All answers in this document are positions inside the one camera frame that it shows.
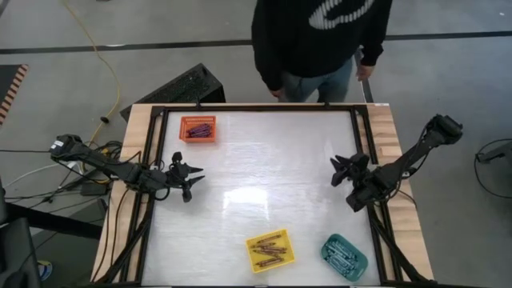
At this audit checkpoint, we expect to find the orange plastic basket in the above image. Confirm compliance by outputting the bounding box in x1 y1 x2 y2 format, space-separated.
178 115 218 144

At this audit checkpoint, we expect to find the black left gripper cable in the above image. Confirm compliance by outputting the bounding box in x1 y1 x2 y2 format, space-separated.
153 184 173 202

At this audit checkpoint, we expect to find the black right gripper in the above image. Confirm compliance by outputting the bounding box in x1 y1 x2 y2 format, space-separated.
330 153 385 214

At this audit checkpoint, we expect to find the black floor cable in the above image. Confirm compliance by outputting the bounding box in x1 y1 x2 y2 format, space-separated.
0 148 53 155

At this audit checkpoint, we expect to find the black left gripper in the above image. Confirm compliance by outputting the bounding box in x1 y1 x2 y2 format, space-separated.
165 151 206 203

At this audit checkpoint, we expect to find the teal plastic tray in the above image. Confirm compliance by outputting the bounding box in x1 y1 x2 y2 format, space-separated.
320 233 370 282

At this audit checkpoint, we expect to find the black metal table frame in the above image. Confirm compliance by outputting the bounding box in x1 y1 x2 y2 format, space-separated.
95 102 433 288

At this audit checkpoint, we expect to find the yellow plastic basket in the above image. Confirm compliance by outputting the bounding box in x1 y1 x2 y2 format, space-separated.
245 228 297 274

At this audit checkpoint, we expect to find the black metal floor bar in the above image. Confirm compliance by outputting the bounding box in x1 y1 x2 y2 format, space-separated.
3 202 104 241

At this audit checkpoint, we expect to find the person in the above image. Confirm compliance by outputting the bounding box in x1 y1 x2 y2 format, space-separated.
250 0 394 104

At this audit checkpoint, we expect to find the black power brick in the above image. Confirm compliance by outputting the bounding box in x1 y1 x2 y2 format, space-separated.
79 182 110 197

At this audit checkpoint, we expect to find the white cable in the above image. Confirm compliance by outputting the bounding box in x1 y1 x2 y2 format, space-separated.
2 159 83 187

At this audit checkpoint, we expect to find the wooden table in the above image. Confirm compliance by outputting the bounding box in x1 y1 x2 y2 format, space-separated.
90 102 435 285

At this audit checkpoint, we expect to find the black orange striped mat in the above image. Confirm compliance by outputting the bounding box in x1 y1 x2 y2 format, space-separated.
0 63 30 126

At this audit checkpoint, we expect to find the blue yellow floor object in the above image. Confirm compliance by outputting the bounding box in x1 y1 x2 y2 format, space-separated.
37 259 54 282

